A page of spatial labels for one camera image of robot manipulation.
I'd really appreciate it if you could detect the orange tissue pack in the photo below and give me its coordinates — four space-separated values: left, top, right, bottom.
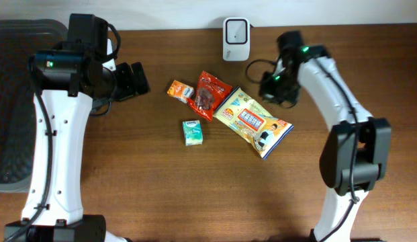
167 80 194 104

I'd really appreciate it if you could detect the red snack bag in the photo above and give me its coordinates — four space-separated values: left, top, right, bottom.
189 71 232 121

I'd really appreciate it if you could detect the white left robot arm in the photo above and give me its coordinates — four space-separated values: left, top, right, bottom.
4 13 150 242

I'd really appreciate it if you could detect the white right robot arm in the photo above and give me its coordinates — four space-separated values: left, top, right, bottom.
259 31 391 241

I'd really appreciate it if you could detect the white barcode scanner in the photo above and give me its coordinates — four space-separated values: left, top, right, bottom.
222 17 250 62

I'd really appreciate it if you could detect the green tissue pack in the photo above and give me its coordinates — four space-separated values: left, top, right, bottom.
183 120 203 146

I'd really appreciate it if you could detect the grey plastic basket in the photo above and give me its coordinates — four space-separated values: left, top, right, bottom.
0 19 67 193

